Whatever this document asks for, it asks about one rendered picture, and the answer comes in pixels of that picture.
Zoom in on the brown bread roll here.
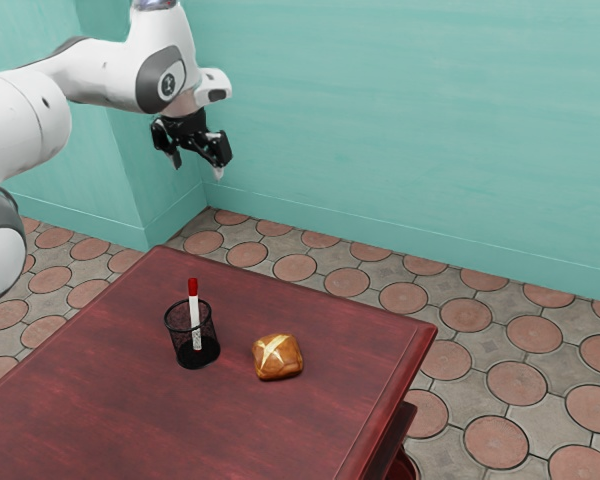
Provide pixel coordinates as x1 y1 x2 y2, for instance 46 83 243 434
251 333 305 382

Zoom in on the black mesh pen holder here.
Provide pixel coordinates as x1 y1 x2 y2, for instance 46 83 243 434
163 298 222 370

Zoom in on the white pen with red cap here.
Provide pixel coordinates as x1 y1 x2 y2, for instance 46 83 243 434
187 277 203 353

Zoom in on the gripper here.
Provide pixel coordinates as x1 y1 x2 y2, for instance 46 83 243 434
150 108 234 181

